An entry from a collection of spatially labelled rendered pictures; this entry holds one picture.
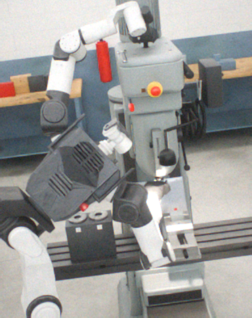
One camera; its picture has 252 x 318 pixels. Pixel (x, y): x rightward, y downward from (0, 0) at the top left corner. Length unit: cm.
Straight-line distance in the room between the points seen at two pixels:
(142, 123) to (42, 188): 62
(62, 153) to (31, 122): 499
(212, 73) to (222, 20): 413
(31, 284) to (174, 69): 100
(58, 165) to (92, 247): 78
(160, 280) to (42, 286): 66
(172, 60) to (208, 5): 456
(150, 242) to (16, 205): 52
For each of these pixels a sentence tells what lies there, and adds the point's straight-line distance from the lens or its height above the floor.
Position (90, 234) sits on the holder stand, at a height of 107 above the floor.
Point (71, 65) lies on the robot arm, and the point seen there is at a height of 190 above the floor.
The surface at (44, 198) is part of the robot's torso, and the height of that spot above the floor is 152.
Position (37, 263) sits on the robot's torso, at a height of 124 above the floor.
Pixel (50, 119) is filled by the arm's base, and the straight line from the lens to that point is 189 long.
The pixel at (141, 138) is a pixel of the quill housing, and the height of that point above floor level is 151.
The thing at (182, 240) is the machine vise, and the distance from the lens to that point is 246.
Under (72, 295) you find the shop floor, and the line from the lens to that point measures 392.
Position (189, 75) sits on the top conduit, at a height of 179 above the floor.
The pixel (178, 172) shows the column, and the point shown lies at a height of 112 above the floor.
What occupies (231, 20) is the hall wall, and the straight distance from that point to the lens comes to 668.
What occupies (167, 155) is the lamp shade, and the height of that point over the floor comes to 148.
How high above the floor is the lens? 228
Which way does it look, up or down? 21 degrees down
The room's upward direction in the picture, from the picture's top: 7 degrees counter-clockwise
